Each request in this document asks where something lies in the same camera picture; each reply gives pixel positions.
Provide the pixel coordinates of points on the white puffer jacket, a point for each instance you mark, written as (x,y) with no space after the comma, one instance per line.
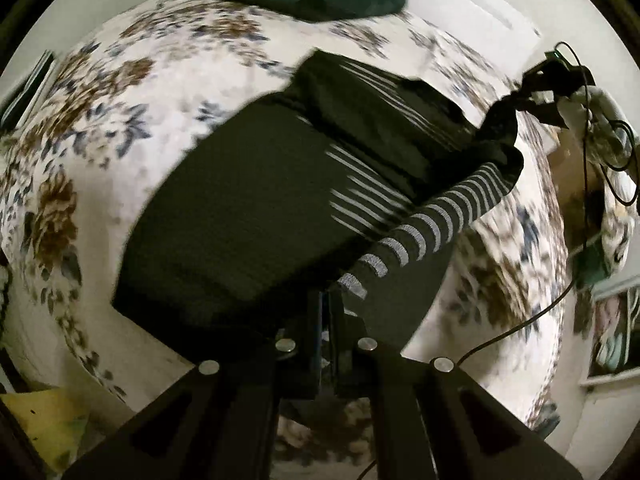
(607,115)

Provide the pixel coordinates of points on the black striped garment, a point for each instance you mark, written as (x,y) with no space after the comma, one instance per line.
(240,210)

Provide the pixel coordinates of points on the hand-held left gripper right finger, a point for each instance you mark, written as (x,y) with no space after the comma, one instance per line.
(334,335)

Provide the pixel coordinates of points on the yellow cloth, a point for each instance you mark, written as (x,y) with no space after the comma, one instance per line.
(45,425)

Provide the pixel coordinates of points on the green cloth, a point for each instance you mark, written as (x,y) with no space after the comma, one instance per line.
(592,270)

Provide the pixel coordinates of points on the white wardrobe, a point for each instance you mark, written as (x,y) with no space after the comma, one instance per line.
(612,335)

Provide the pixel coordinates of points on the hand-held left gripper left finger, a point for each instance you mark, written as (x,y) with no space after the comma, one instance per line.
(316,345)

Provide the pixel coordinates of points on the window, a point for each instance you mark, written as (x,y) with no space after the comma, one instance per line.
(25,92)

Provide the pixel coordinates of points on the floral bed sheet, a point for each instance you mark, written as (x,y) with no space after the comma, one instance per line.
(150,110)

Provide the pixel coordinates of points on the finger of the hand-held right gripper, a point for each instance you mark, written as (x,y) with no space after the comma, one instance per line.
(515,100)

